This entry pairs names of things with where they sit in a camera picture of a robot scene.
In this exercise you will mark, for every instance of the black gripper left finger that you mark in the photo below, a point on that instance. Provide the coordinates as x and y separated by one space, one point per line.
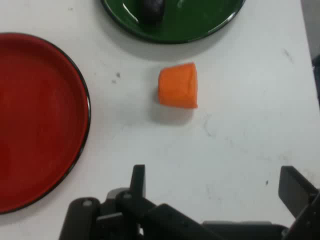
136 197

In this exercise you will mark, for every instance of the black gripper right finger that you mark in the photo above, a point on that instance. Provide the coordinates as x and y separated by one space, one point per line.
297 197

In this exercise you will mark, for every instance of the purple eggplant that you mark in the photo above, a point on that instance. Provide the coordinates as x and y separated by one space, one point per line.
151 10

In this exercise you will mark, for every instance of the orange carrot chunk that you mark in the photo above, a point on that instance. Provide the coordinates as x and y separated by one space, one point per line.
178 86

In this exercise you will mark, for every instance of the red plate with black rim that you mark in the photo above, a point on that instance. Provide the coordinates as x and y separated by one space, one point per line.
37 120

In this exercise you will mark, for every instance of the green plate with white script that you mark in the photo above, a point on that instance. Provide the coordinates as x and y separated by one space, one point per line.
190 22

